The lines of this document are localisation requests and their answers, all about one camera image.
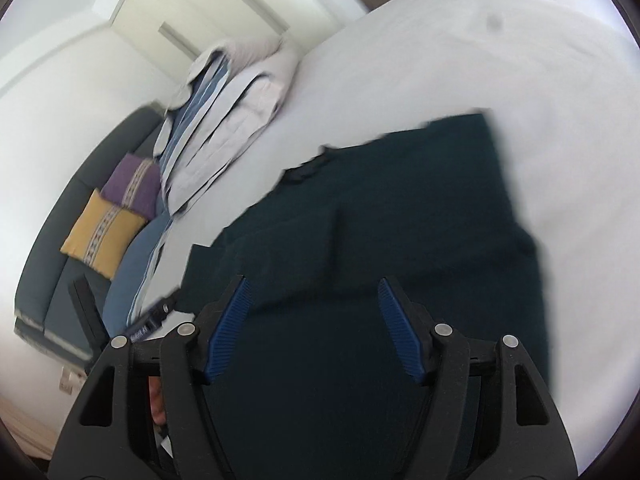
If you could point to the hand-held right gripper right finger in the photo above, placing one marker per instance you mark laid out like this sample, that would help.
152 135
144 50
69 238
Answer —
400 330

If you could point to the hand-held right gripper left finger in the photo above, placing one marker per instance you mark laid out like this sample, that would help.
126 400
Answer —
227 330

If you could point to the dark teal knit sweater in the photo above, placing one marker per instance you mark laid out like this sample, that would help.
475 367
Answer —
350 210

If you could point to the black flat object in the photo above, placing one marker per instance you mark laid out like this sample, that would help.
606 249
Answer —
90 315

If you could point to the blue striped bedding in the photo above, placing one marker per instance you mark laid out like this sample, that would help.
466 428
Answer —
132 265

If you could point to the yellow patterned cushion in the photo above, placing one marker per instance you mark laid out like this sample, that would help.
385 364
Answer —
102 232

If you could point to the purple patterned cushion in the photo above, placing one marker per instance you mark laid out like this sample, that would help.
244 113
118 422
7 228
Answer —
135 182

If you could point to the grey sofa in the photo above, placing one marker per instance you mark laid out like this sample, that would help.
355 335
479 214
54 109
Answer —
75 200

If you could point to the white folded duvet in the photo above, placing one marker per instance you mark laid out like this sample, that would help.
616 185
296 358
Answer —
235 110

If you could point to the bed with white sheet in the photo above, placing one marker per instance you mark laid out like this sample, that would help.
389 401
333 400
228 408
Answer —
550 110

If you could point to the cream wardrobe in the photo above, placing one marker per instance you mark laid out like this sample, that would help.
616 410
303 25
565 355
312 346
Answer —
240 5

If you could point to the white wall socket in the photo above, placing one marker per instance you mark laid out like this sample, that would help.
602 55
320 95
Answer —
70 381

